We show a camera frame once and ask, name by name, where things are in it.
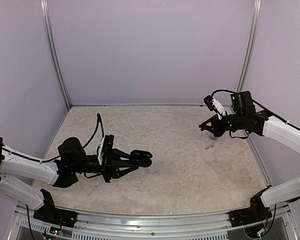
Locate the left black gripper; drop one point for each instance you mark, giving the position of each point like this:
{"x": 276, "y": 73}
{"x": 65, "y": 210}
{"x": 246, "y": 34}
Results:
{"x": 112, "y": 168}

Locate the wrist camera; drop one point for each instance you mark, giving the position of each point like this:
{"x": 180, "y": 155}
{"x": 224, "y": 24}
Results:
{"x": 214, "y": 105}
{"x": 106, "y": 144}

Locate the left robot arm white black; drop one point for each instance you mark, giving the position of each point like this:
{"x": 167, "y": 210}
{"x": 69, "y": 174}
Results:
{"x": 59, "y": 173}

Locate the front aluminium rail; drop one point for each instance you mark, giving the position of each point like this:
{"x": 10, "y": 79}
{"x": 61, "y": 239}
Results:
{"x": 105, "y": 226}

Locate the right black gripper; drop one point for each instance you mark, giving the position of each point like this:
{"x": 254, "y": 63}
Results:
{"x": 218, "y": 132}

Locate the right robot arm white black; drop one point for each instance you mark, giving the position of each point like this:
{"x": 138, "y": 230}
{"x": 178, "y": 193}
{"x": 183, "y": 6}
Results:
{"x": 264, "y": 123}

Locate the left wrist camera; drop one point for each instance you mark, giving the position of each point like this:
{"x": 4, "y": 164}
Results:
{"x": 106, "y": 144}

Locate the left aluminium frame post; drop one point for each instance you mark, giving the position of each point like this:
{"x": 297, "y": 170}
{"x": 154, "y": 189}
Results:
{"x": 44, "y": 5}

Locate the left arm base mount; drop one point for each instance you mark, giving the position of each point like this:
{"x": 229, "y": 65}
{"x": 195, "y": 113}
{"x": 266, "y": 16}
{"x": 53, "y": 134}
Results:
{"x": 56, "y": 216}

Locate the aluminium frame post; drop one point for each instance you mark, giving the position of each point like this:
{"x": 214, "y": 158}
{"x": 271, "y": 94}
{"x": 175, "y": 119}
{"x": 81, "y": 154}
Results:
{"x": 44, "y": 5}
{"x": 250, "y": 44}

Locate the black earbud charging case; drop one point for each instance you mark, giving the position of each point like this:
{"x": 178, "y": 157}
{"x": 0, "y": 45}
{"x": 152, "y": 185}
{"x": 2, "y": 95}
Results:
{"x": 141, "y": 158}

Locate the purple earbud charging case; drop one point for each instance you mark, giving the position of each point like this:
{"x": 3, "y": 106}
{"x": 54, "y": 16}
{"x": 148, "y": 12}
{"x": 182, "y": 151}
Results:
{"x": 211, "y": 135}

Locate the right aluminium frame post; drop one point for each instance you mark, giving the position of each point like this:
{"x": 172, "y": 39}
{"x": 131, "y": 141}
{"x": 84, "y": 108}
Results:
{"x": 250, "y": 44}

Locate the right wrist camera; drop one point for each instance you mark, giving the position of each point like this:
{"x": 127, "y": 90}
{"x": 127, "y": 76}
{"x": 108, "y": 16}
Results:
{"x": 214, "y": 105}

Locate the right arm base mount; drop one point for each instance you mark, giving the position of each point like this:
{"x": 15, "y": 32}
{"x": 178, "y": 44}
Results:
{"x": 245, "y": 216}

